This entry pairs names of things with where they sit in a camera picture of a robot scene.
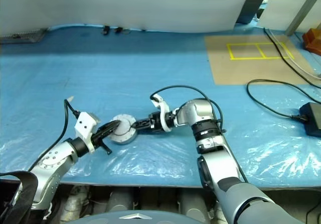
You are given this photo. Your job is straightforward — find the black power adapter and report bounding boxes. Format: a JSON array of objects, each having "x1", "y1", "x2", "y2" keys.
[{"x1": 299, "y1": 102, "x2": 321, "y2": 137}]

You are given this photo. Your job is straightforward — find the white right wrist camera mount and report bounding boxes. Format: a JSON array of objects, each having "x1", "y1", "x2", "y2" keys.
[{"x1": 150, "y1": 94, "x2": 174, "y2": 132}]

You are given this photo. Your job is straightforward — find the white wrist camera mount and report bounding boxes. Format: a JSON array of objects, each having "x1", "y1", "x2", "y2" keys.
[
  {"x1": 74, "y1": 112, "x2": 101, "y2": 153},
  {"x1": 150, "y1": 94, "x2": 174, "y2": 132}
]

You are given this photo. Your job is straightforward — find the aluminium profile post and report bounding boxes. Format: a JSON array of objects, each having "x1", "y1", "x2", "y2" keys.
[{"x1": 285, "y1": 0, "x2": 321, "y2": 36}]

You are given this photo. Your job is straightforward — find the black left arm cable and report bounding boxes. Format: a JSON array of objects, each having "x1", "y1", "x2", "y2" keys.
[{"x1": 27, "y1": 98, "x2": 81, "y2": 172}]

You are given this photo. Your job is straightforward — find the white cable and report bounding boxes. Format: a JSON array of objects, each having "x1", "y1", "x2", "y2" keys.
[{"x1": 270, "y1": 35, "x2": 321, "y2": 79}]

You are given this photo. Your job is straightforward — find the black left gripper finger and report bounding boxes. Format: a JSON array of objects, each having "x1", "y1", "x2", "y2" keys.
[
  {"x1": 103, "y1": 125, "x2": 120, "y2": 139},
  {"x1": 99, "y1": 122, "x2": 120, "y2": 134}
]

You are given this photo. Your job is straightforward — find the grey rounded cylinder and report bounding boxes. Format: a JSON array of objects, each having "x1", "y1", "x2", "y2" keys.
[
  {"x1": 179, "y1": 188, "x2": 209, "y2": 211},
  {"x1": 60, "y1": 186, "x2": 89, "y2": 219},
  {"x1": 107, "y1": 187, "x2": 136, "y2": 210}
]

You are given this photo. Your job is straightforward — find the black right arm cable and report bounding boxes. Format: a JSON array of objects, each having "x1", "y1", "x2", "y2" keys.
[{"x1": 149, "y1": 84, "x2": 250, "y2": 183}]

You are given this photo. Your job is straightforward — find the brown cardboard sheet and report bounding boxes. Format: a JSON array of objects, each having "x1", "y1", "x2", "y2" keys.
[{"x1": 203, "y1": 34, "x2": 319, "y2": 86}]

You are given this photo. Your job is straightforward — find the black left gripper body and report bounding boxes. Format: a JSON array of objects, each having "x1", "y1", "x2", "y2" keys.
[{"x1": 91, "y1": 130, "x2": 112, "y2": 156}]

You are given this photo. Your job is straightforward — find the dark grey column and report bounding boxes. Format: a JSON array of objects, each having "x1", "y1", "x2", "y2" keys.
[{"x1": 235, "y1": 0, "x2": 274, "y2": 25}]

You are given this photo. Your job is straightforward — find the metal mesh tray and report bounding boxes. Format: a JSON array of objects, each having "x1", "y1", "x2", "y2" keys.
[{"x1": 0, "y1": 28, "x2": 48, "y2": 45}]

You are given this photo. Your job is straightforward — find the black fabric strap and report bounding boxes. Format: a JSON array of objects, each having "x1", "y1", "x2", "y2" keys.
[{"x1": 0, "y1": 170, "x2": 40, "y2": 224}]

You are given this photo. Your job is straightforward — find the orange brown block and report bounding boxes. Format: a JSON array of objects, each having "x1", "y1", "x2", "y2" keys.
[{"x1": 302, "y1": 28, "x2": 321, "y2": 56}]

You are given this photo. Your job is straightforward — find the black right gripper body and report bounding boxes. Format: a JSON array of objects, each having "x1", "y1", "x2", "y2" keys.
[{"x1": 144, "y1": 111, "x2": 165, "y2": 134}]

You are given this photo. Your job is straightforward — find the long black cable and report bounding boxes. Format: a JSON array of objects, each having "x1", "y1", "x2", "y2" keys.
[{"x1": 263, "y1": 27, "x2": 321, "y2": 88}]

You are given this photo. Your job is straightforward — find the grey motor lid circuit board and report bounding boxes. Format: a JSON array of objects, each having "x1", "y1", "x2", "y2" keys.
[{"x1": 111, "y1": 114, "x2": 136, "y2": 136}]

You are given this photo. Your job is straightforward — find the grey motor housing copper windings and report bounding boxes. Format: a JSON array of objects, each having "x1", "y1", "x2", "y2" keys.
[{"x1": 110, "y1": 123, "x2": 138, "y2": 146}]

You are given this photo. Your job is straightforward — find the white board panel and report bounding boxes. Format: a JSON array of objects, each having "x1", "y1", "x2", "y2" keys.
[{"x1": 258, "y1": 0, "x2": 316, "y2": 30}]

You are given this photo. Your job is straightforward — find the blue plastic table sheet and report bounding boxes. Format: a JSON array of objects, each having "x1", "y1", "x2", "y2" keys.
[{"x1": 0, "y1": 23, "x2": 321, "y2": 188}]

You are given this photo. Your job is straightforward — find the grey robot torso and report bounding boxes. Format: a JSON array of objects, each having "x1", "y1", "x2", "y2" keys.
[{"x1": 75, "y1": 210, "x2": 226, "y2": 224}]

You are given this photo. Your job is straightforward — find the black adapter power cable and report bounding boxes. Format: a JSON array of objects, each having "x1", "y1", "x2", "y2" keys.
[{"x1": 246, "y1": 79, "x2": 321, "y2": 121}]

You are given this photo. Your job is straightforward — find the white backdrop sheet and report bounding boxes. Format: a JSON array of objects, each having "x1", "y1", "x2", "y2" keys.
[{"x1": 0, "y1": 0, "x2": 253, "y2": 38}]

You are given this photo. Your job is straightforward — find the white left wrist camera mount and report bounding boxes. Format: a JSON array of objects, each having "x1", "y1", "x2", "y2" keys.
[{"x1": 74, "y1": 112, "x2": 101, "y2": 153}]

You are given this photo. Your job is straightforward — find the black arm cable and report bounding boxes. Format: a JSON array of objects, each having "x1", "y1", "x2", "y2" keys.
[
  {"x1": 149, "y1": 84, "x2": 250, "y2": 183},
  {"x1": 27, "y1": 98, "x2": 81, "y2": 172}
]

